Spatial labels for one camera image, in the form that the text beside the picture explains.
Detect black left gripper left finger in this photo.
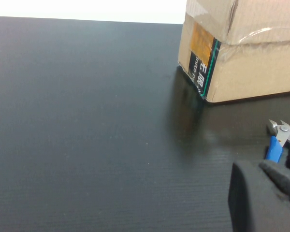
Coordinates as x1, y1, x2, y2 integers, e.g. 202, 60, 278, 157
228, 160, 290, 232

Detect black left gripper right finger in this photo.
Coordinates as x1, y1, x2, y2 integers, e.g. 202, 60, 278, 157
258, 160, 290, 210

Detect blue-handled wire cutters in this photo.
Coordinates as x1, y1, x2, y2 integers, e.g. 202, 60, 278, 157
264, 119, 290, 165

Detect brown cardboard box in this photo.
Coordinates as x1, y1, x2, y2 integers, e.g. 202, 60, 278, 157
177, 0, 290, 105

